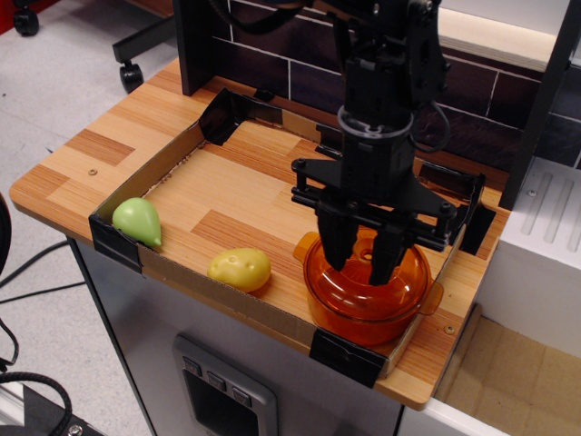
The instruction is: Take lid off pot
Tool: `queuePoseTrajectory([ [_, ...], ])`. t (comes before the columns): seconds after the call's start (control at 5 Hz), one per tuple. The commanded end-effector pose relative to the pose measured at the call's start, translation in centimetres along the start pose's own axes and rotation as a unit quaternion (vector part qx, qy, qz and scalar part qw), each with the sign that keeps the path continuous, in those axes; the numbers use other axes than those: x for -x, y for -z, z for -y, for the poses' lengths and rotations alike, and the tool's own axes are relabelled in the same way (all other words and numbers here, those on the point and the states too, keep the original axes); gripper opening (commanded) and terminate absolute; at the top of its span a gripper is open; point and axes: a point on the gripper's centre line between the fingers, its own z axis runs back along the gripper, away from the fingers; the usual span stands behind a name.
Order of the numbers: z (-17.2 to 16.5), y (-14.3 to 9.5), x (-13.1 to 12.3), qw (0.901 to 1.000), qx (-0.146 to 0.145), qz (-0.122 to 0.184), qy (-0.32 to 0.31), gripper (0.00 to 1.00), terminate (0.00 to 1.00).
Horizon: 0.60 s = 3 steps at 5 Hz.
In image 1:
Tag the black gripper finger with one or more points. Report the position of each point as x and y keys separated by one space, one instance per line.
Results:
x=389 y=248
x=338 y=232

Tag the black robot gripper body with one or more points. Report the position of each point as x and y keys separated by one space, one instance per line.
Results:
x=374 y=178

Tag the orange transparent pot lid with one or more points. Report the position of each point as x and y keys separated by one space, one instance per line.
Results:
x=348 y=292

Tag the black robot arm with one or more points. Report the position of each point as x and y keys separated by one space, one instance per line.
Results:
x=392 y=66

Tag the orange transparent plastic pot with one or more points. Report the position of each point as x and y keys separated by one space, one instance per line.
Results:
x=363 y=332

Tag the yellow toy potato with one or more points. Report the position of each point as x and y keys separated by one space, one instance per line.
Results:
x=245 y=269

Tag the white toy sink unit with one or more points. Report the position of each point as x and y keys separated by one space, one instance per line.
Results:
x=532 y=284

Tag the wooden shelf board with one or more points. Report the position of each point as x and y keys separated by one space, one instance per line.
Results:
x=494 y=40

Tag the green toy pear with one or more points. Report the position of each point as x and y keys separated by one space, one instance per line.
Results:
x=138 y=218

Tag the grey toy oven panel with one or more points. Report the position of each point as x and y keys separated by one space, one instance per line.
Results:
x=223 y=399

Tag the cardboard fence with black tape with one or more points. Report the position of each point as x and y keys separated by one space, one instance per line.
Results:
x=225 y=182

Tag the black office chair base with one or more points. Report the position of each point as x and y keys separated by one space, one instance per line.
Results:
x=127 y=49

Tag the black caster wheel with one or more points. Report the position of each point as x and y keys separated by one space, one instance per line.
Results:
x=25 y=20

